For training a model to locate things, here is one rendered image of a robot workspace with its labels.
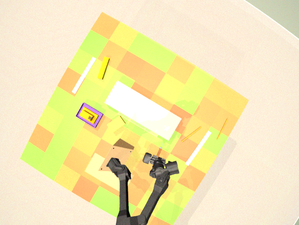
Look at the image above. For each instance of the white rectangular panel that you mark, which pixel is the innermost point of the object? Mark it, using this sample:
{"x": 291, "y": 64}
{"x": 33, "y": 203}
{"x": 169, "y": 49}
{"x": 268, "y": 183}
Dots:
{"x": 142, "y": 110}

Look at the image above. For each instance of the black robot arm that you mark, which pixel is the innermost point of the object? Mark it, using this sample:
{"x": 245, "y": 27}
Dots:
{"x": 162, "y": 176}

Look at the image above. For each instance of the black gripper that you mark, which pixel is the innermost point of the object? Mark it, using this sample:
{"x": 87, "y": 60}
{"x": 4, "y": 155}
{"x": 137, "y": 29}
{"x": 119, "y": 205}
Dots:
{"x": 153, "y": 159}

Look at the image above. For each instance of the white flat bar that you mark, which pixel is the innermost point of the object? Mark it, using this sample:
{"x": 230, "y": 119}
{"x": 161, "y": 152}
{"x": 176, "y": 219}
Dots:
{"x": 198, "y": 148}
{"x": 83, "y": 75}

